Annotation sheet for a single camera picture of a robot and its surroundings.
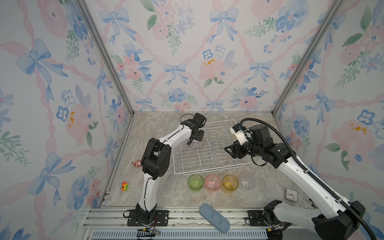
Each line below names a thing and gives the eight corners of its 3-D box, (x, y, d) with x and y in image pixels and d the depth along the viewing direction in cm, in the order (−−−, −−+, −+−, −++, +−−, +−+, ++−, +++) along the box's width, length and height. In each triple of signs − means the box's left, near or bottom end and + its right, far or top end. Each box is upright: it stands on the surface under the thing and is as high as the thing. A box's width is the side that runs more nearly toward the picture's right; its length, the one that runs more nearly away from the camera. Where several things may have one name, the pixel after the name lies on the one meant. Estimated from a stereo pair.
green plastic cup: (186, 186, 86) (186, 180, 79) (194, 177, 90) (194, 171, 83) (197, 194, 83) (197, 189, 76) (204, 184, 87) (205, 179, 80)
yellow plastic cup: (222, 192, 84) (224, 186, 77) (220, 180, 88) (223, 174, 81) (235, 192, 84) (239, 186, 77) (233, 180, 88) (237, 174, 81)
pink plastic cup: (208, 196, 83) (210, 191, 76) (203, 182, 87) (204, 176, 81) (220, 192, 84) (223, 187, 77) (215, 178, 89) (217, 172, 82)
